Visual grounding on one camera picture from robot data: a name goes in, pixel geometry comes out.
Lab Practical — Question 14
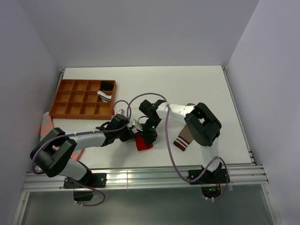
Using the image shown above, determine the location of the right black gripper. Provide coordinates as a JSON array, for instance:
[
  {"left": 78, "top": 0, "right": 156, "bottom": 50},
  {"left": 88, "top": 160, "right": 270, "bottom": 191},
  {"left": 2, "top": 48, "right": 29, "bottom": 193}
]
[{"left": 137, "top": 118, "right": 161, "bottom": 147}]

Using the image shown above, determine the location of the red christmas sock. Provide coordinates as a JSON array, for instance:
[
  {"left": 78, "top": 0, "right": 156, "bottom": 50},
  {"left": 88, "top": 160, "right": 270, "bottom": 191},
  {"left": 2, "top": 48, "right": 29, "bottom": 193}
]
[{"left": 135, "top": 133, "right": 153, "bottom": 151}]

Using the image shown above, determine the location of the brown striped sock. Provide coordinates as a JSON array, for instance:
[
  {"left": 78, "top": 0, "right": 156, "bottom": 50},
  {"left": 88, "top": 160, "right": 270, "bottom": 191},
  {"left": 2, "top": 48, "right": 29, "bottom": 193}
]
[{"left": 173, "top": 103, "right": 196, "bottom": 153}]

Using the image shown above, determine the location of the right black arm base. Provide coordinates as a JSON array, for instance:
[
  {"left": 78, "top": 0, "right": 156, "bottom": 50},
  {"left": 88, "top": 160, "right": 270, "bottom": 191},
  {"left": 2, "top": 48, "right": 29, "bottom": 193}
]
[{"left": 186, "top": 168, "right": 232, "bottom": 186}]

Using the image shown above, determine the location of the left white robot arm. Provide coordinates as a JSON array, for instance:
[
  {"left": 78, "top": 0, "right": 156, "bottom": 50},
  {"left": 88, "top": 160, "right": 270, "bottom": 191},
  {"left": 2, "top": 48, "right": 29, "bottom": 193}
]
[{"left": 30, "top": 114, "right": 135, "bottom": 187}]

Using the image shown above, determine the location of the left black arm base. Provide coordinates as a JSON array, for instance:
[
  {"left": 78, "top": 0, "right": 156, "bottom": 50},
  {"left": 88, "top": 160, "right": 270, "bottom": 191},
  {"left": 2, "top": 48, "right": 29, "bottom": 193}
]
[{"left": 63, "top": 173, "right": 107, "bottom": 189}]

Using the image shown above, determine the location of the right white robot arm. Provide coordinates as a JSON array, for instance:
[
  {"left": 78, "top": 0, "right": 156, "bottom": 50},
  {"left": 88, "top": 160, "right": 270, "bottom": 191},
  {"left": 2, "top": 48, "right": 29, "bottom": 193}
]
[{"left": 137, "top": 100, "right": 222, "bottom": 183}]

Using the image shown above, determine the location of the white black rolled sock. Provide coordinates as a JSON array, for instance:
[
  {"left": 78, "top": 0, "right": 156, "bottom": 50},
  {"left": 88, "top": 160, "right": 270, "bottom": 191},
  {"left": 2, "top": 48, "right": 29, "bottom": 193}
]
[{"left": 97, "top": 90, "right": 112, "bottom": 102}]

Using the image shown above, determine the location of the orange compartment tray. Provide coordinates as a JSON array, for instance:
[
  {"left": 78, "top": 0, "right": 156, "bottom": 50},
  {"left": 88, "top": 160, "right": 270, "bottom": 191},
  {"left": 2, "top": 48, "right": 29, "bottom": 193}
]
[{"left": 49, "top": 79, "right": 117, "bottom": 120}]

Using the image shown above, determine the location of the pink patterned sock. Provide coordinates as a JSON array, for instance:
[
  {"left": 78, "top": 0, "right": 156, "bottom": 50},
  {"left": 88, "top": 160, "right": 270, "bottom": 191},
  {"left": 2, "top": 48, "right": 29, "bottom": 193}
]
[{"left": 40, "top": 112, "right": 85, "bottom": 161}]

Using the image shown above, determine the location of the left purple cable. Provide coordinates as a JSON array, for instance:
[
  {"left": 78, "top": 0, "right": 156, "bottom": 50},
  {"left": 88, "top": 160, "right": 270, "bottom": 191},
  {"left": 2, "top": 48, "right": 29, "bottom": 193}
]
[{"left": 31, "top": 100, "right": 132, "bottom": 207}]

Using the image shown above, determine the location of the purple cable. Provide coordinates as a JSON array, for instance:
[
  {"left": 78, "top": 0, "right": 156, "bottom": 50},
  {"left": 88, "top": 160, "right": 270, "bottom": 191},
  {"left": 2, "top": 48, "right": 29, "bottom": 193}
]
[
  {"left": 127, "top": 91, "right": 230, "bottom": 202},
  {"left": 31, "top": 100, "right": 132, "bottom": 207}
]

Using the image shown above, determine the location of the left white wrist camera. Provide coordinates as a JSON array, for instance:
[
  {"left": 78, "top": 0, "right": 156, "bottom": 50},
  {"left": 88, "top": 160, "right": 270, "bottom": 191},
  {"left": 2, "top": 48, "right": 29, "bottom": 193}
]
[{"left": 112, "top": 109, "right": 125, "bottom": 116}]

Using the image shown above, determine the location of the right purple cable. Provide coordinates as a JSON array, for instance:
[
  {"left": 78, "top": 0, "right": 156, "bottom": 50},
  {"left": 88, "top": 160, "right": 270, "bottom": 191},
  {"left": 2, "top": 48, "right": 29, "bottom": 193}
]
[{"left": 127, "top": 91, "right": 230, "bottom": 202}]

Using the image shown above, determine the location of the aluminium frame rail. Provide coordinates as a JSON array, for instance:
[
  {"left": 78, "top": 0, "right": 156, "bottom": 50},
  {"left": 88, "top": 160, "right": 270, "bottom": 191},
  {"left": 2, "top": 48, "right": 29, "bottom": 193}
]
[{"left": 22, "top": 165, "right": 269, "bottom": 192}]

